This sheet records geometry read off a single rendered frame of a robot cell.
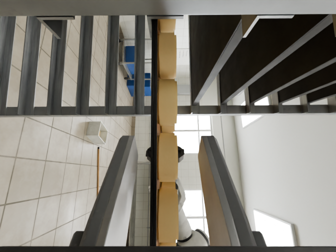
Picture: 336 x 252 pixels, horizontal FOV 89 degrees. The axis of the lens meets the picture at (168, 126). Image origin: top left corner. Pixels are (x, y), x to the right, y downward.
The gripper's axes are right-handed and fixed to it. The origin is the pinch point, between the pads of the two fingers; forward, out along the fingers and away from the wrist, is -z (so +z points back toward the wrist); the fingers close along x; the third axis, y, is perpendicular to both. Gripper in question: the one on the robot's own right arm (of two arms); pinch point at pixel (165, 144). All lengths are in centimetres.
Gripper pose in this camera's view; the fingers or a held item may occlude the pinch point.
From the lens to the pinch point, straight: 54.4
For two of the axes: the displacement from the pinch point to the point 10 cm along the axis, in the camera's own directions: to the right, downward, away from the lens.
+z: 0.0, 7.9, 6.1
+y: 0.0, 6.1, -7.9
